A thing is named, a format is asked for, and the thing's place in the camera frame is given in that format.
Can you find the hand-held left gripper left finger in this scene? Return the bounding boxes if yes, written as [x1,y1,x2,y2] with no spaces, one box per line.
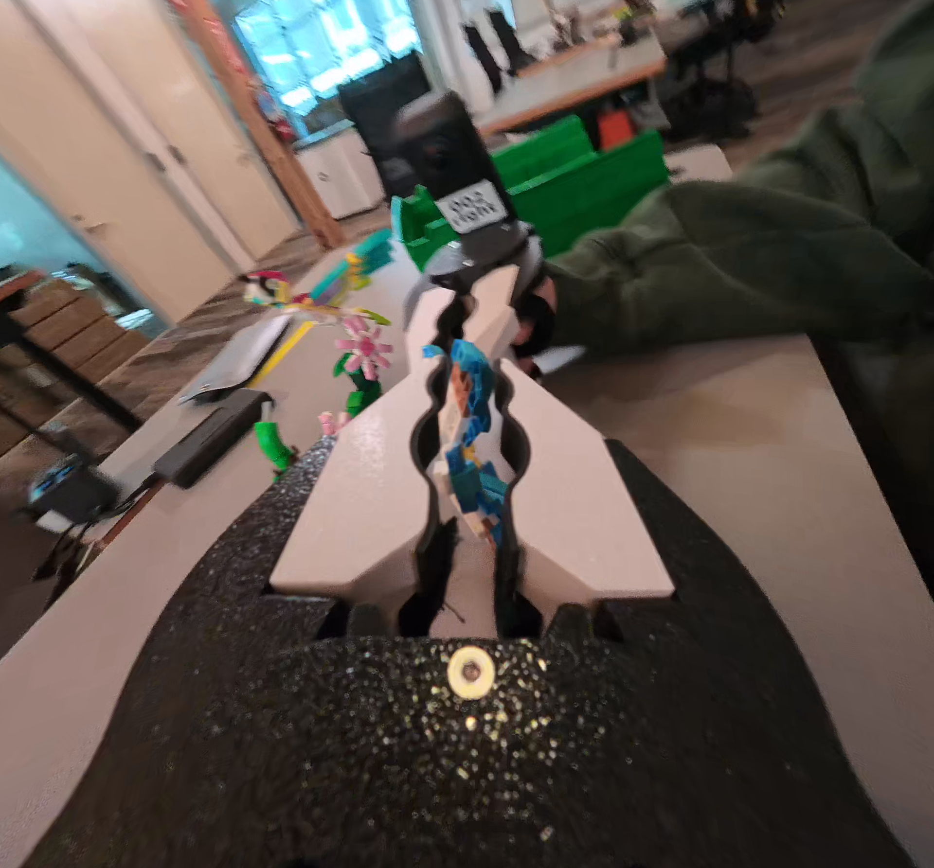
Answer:
[270,356,449,632]

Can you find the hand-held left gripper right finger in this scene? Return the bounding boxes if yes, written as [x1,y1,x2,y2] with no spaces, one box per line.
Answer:
[498,359,675,633]

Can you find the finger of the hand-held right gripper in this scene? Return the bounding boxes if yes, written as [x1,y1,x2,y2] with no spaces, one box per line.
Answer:
[403,283,469,374]
[467,265,522,363]

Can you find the blue lego flower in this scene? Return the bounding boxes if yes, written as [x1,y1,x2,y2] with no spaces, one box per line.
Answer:
[422,337,515,548]

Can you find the person's right forearm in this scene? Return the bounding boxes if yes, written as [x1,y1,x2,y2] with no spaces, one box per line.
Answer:
[543,178,934,358]

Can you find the green lego plant pink flowers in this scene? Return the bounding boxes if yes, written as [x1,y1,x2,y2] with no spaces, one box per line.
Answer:
[251,314,395,478]

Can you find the colourful lego bird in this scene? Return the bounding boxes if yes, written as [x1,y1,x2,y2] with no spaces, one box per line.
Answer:
[243,230,395,322]

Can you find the person's right hand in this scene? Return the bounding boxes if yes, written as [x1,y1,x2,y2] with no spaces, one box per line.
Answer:
[514,324,545,380]

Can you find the black monitor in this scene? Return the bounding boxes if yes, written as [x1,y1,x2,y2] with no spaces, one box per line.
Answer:
[338,54,433,179]

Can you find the white low cabinet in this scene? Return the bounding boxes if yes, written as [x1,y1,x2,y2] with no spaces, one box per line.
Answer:
[294,125,385,221]

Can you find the green plastic bin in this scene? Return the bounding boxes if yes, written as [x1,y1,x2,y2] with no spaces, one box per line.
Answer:
[390,113,671,274]

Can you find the grey-topped desk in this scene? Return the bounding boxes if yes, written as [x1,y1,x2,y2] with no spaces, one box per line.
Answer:
[478,33,668,136]

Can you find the black power brick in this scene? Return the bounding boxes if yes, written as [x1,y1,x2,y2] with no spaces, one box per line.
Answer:
[153,390,274,490]

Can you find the white instruction booklet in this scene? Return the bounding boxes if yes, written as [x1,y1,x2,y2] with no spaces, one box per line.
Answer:
[177,312,315,404]

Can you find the small black blue hub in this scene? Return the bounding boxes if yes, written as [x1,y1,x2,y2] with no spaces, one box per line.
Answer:
[28,454,119,535]

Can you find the white double door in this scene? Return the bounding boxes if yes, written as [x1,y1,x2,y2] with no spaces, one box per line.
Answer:
[0,0,304,325]

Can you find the wooden drawer cabinet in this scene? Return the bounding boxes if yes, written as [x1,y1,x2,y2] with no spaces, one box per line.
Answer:
[0,277,169,388]

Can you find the person's green sweater torso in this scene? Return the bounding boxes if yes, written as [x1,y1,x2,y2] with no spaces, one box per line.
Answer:
[744,0,934,278]

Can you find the wooden post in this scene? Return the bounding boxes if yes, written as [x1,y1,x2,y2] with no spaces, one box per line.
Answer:
[135,0,345,250]

